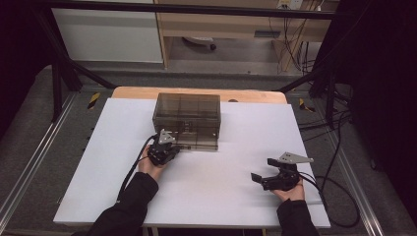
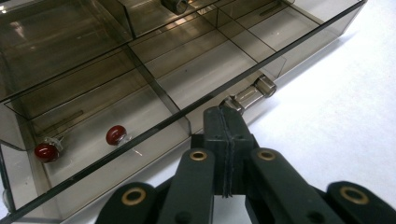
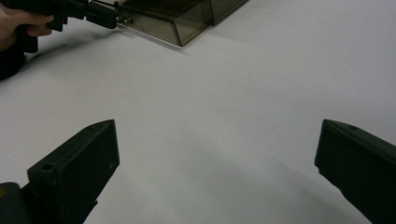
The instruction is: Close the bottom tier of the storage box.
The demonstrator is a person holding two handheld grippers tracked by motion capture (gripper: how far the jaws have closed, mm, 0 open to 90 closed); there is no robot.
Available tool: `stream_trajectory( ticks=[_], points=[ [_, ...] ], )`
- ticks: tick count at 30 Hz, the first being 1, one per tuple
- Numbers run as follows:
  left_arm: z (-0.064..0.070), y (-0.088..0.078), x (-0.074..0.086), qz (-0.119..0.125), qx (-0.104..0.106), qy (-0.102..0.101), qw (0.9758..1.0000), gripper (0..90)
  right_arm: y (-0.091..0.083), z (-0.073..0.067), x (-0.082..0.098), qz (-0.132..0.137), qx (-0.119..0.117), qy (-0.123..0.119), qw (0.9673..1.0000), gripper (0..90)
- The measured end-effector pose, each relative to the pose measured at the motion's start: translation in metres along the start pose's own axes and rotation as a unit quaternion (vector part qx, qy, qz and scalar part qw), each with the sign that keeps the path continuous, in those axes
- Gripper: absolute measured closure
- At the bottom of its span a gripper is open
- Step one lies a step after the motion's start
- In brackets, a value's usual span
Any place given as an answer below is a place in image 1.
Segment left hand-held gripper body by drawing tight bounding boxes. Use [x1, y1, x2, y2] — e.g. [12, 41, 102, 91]
[147, 128, 182, 166]

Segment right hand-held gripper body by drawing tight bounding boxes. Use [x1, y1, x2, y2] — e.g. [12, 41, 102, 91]
[262, 151, 315, 192]

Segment smoky transparent drawer box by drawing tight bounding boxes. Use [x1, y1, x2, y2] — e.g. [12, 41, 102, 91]
[151, 92, 221, 139]

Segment person's right hand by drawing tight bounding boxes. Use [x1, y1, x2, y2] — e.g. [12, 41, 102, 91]
[273, 180, 306, 202]

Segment person's left hand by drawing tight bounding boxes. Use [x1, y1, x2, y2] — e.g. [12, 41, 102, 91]
[137, 146, 169, 182]

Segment yellow black tape strip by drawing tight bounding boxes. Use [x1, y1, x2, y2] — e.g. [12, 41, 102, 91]
[298, 97, 317, 113]
[87, 91, 101, 110]

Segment wooden table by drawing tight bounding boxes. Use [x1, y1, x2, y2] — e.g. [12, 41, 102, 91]
[111, 86, 288, 105]

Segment black metal stand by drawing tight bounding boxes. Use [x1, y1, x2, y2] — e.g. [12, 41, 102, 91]
[32, 9, 117, 123]
[278, 19, 357, 131]

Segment chair base with caster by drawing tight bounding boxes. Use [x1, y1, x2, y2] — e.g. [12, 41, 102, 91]
[181, 36, 218, 52]

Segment light wooden desk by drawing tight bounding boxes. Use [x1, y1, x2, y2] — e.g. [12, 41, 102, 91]
[153, 0, 338, 70]

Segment dark curtain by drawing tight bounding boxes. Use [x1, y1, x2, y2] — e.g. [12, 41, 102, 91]
[333, 0, 417, 227]
[0, 0, 55, 142]

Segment white power strip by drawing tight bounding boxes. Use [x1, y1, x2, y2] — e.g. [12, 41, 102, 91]
[276, 0, 304, 10]

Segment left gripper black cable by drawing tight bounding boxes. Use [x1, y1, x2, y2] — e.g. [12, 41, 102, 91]
[116, 134, 159, 203]

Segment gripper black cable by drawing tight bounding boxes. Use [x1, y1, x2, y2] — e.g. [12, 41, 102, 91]
[298, 171, 362, 229]
[116, 134, 159, 203]

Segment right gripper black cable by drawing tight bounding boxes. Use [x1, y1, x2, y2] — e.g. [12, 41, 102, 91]
[298, 171, 362, 229]

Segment black floor cables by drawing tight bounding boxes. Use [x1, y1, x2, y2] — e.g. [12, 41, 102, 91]
[296, 109, 354, 143]

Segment aluminium floor rail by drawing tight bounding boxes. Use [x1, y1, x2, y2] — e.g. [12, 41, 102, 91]
[323, 127, 386, 236]
[0, 92, 79, 224]

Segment hanging cable bundle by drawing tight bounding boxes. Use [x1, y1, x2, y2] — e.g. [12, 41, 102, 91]
[268, 6, 318, 76]

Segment black horizontal frame bar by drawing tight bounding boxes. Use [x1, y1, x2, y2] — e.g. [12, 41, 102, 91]
[35, 0, 340, 21]

